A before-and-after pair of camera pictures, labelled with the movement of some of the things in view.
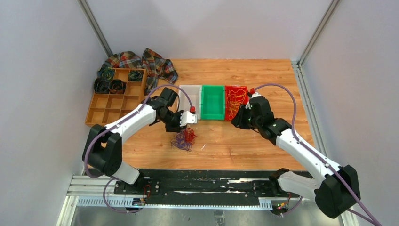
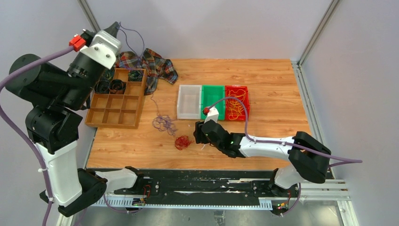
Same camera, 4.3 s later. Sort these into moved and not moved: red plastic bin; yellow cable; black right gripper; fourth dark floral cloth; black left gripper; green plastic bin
Moved: black left gripper; black right gripper
Not moved: fourth dark floral cloth; green plastic bin; yellow cable; red plastic bin
